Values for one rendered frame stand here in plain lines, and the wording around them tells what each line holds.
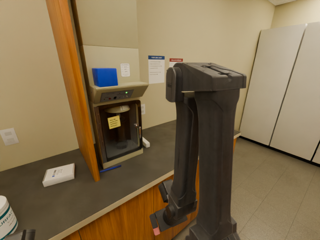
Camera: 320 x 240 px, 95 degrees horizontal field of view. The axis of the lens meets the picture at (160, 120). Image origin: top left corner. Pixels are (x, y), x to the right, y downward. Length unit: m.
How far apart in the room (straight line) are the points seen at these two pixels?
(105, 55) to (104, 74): 0.15
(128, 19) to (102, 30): 0.17
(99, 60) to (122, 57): 0.14
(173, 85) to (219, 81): 0.09
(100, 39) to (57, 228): 0.93
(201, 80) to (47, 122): 1.26
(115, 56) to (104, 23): 0.16
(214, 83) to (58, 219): 0.89
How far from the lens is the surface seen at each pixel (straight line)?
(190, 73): 0.28
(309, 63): 3.35
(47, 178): 1.16
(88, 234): 1.04
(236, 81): 0.28
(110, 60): 0.95
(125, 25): 1.01
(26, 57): 1.32
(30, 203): 1.11
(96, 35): 0.94
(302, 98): 3.38
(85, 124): 0.86
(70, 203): 1.00
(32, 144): 1.44
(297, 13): 3.96
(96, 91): 0.82
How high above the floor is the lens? 1.62
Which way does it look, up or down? 21 degrees down
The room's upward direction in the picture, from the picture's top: straight up
